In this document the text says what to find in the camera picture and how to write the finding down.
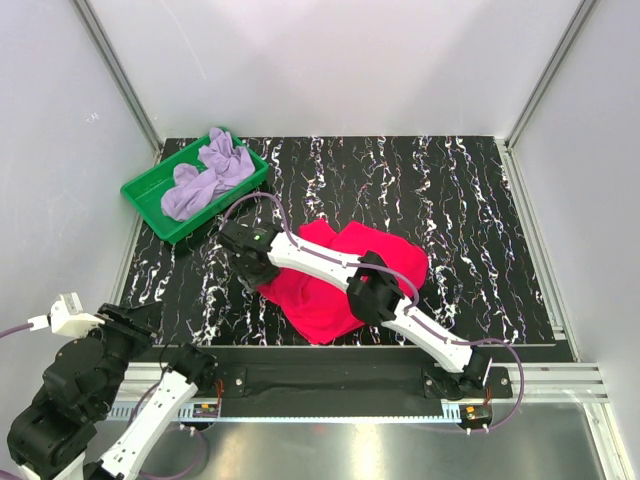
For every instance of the aluminium frame profile left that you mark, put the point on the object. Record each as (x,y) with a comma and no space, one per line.
(107,53)

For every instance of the grey slotted cable duct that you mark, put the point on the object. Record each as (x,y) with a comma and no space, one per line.
(238,410)

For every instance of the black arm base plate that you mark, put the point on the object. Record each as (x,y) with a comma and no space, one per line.
(353,375)

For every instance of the left small circuit board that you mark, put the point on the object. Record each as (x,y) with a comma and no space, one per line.
(206,410)

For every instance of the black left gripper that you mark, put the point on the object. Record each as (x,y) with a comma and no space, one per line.
(141,323)

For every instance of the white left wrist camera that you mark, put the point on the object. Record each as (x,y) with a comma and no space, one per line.
(66,318)

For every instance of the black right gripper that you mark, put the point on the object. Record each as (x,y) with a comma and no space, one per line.
(253,281)

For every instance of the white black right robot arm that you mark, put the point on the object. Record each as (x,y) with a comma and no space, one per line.
(329,284)

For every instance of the lavender t shirt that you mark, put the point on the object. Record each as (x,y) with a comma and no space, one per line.
(226,166)

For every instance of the right orange connector box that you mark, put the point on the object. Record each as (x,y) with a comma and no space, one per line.
(476,418)

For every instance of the green plastic bin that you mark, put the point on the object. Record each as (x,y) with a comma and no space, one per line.
(145,191)

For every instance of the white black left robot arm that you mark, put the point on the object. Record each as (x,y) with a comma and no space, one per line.
(48,439)

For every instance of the aluminium front rail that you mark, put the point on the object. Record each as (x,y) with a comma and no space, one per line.
(543,383)

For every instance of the aluminium frame profile right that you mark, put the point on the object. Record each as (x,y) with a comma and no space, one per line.
(569,37)

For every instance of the aluminium frame profile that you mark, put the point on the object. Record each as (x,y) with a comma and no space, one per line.
(569,37)
(107,53)

